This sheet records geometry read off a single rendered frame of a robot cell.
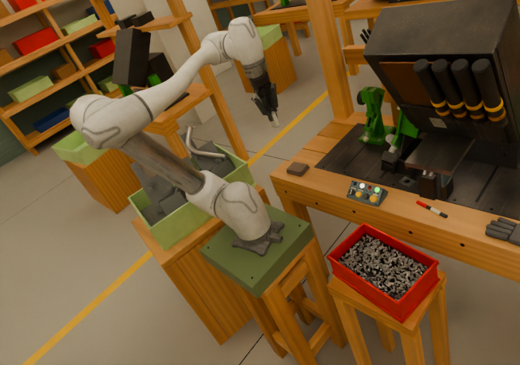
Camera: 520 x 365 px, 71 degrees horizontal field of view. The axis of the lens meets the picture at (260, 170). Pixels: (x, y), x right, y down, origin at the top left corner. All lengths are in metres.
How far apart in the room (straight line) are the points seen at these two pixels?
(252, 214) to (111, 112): 0.64
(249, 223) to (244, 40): 0.67
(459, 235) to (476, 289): 0.99
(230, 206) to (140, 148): 0.39
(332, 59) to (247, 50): 0.81
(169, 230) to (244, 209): 0.65
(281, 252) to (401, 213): 0.50
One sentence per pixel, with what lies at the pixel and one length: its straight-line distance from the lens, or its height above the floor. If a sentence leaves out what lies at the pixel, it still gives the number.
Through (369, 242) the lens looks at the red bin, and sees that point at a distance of 1.49.
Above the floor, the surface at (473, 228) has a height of 0.90.
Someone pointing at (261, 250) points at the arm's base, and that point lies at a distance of 1.50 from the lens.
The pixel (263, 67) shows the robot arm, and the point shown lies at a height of 1.54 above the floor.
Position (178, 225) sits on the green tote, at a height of 0.88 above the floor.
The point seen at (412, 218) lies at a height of 0.90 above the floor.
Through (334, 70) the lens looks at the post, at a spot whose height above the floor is 1.19.
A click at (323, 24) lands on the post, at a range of 2.03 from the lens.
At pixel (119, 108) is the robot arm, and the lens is 1.11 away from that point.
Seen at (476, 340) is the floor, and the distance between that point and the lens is 2.27.
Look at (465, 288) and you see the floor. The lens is 2.43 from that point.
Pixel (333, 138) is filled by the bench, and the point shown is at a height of 0.88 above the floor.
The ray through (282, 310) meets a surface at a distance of 1.65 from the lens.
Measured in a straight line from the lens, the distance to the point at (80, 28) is 7.53.
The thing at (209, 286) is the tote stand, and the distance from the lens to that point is 2.17.
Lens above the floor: 1.99
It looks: 33 degrees down
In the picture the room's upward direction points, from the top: 23 degrees counter-clockwise
